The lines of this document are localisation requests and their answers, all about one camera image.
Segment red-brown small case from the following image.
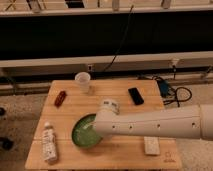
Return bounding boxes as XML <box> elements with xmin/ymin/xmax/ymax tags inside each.
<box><xmin>54</xmin><ymin>91</ymin><xmax>67</xmax><ymax>107</ymax></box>

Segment clear plastic cup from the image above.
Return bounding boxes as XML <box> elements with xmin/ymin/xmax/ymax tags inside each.
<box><xmin>75</xmin><ymin>72</ymin><xmax>91</xmax><ymax>93</ymax></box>

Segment black floor cables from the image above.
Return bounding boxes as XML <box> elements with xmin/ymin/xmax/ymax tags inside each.
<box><xmin>138</xmin><ymin>65</ymin><xmax>193</xmax><ymax>110</ymax></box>

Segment green ceramic bowl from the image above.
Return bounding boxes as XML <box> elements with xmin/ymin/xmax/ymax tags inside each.
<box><xmin>71</xmin><ymin>113</ymin><xmax>102</xmax><ymax>148</ymax></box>

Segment wooden folding table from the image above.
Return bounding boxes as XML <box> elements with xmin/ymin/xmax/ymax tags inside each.
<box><xmin>25</xmin><ymin>80</ymin><xmax>182</xmax><ymax>171</ymax></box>

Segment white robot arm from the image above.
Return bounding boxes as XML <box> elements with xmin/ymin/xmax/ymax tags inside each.
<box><xmin>93</xmin><ymin>99</ymin><xmax>213</xmax><ymax>140</ymax></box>

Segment black hanging cable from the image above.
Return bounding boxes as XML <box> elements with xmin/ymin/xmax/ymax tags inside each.
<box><xmin>102</xmin><ymin>3</ymin><xmax>135</xmax><ymax>72</ymax></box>

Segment white plastic bottle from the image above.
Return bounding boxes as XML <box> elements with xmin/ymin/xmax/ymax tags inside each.
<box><xmin>42</xmin><ymin>122</ymin><xmax>58</xmax><ymax>164</ymax></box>

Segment black smartphone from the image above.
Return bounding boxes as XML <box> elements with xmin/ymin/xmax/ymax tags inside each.
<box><xmin>128</xmin><ymin>88</ymin><xmax>144</xmax><ymax>105</ymax></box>

